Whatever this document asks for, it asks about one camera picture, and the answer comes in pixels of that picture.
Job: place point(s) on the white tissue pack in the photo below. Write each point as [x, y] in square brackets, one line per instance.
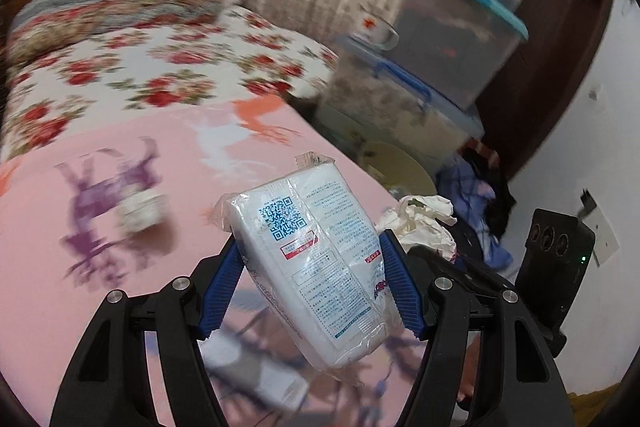
[320, 257]

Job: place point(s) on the crumpled white plastic bag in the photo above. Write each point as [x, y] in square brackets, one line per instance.
[420, 224]

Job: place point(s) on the red floral white quilt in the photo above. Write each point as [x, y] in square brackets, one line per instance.
[150, 57]

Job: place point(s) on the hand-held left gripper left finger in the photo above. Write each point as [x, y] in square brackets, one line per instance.
[220, 292]

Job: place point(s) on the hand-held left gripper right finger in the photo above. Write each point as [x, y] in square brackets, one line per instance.
[400, 282]

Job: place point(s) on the crumpled white wrapper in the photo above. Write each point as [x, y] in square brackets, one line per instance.
[142, 209]

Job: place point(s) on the yellow cloth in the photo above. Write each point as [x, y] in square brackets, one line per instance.
[595, 414]

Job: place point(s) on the beige round plastic bin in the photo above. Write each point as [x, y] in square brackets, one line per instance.
[395, 164]

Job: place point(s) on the pink printed bedsheet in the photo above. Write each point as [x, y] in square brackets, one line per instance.
[190, 187]

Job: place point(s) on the white paper sheet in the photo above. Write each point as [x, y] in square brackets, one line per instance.
[260, 369]

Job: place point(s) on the white wall socket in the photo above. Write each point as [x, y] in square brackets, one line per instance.
[600, 229]

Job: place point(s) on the dark brown door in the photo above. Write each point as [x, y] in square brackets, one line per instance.
[560, 57]

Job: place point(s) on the blue checked cloth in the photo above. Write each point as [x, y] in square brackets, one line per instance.
[470, 197]

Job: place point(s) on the white mug red print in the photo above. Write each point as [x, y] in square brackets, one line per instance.
[372, 33]

